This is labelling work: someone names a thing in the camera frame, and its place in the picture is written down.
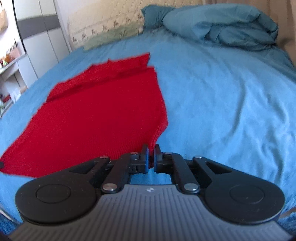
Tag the pale green pillow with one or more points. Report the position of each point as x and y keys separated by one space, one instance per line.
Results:
x=114 y=35

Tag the white grey wardrobe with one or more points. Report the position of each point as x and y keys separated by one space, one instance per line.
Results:
x=41 y=33

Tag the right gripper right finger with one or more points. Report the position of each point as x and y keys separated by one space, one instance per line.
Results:
x=230 y=194

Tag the blue bed sheet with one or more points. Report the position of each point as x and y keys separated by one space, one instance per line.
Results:
x=233 y=106

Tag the beige headboard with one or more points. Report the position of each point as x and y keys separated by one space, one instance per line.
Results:
x=129 y=7

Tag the white shelf unit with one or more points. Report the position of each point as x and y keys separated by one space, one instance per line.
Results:
x=12 y=51

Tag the blue rolled duvet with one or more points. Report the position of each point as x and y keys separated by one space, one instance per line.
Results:
x=233 y=25

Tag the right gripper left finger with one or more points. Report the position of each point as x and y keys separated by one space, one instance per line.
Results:
x=69 y=194

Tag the red knit garment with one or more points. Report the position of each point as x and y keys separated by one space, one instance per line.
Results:
x=110 y=109

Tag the white patterned pillow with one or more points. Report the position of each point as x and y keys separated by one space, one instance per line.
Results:
x=78 y=37

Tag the dark teal pillow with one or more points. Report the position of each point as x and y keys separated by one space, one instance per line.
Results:
x=154 y=15

